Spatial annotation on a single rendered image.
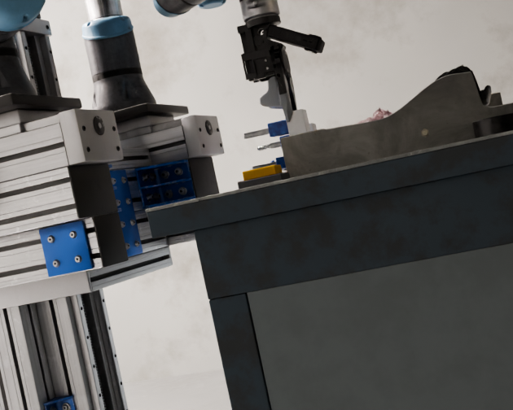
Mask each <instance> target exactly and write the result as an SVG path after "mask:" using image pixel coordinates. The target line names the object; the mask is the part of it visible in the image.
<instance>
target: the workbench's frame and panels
mask: <svg viewBox="0 0 513 410"><path fill-rule="evenodd" d="M147 217H148V221H149V225H150V230H151V236H152V238H161V237H165V236H169V235H173V234H177V233H185V232H189V231H192V230H194V234H195V241H196V245H197V249H198V253H199V260H200V264H201V268H202V272H203V276H204V284H205V287H206V291H207V296H208V299H210V300H209V305H210V309H211V313H212V318H213V324H214V329H215V332H216V336H217V344H218V347H219V351H220V356H221V362H222V367H223V371H224V374H225V379H226V386H227V390H228V394H229V398H230V405H231V409H232V410H513V134H510V135H506V136H501V137H495V138H490V139H487V140H483V141H478V142H472V143H467V144H464V145H460V146H453V147H449V148H445V149H441V150H435V151H430V152H426V153H422V154H418V155H412V156H407V157H403V158H400V159H392V160H389V161H384V162H380V163H377V164H369V165H366V166H361V167H357V168H350V169H346V170H343V171H338V172H332V173H328V174H323V175H320V176H315V177H309V178H305V179H300V180H297V181H290V182H286V183H282V184H278V185H271V186H267V187H263V188H259V189H255V190H248V191H244V192H240V193H236V194H229V195H225V196H221V197H217V198H211V199H206V200H202V201H199V202H194V203H188V204H183V205H179V206H176V207H168V208H165V209H160V210H156V211H153V212H148V213H147Z"/></svg>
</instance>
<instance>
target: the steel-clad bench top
mask: <svg viewBox="0 0 513 410"><path fill-rule="evenodd" d="M510 134H513V130H511V131H508V132H504V133H497V134H491V135H489V136H485V137H478V138H474V139H470V140H466V141H462V142H455V143H451V144H447V145H443V146H437V147H433V148H428V149H425V150H416V151H414V152H410V153H405V154H402V155H395V156H391V157H387V158H383V159H376V160H372V161H368V162H364V163H360V164H353V165H349V166H344V167H342V168H334V169H331V170H326V171H322V172H316V173H311V174H308V175H304V176H300V177H293V178H289V179H285V180H281V181H274V182H270V183H266V184H262V185H255V186H251V187H248V188H243V189H239V190H232V191H228V192H225V193H220V194H214V195H209V196H206V197H202V198H193V199H191V200H187V201H183V202H179V203H172V204H168V205H164V206H160V207H153V208H149V209H146V212H153V211H156V210H160V209H165V208H168V207H176V206H179V205H183V204H188V203H194V202H199V201H202V200H206V199H211V198H217V197H221V196H225V195H229V194H236V193H240V192H244V191H248V190H255V189H259V188H263V187H267V186H271V185H278V184H282V183H286V182H290V181H297V180H300V179H305V178H309V177H315V176H320V175H323V174H328V173H332V172H338V171H343V170H346V169H350V168H357V167H361V166H366V165H369V164H377V163H380V162H384V161H389V160H392V159H400V158H403V157H407V156H412V155H418V154H422V153H426V152H430V151H435V150H441V149H445V148H449V147H453V146H460V145H464V144H468V143H472V142H478V141H483V140H487V139H490V138H495V137H501V136H506V135H510Z"/></svg>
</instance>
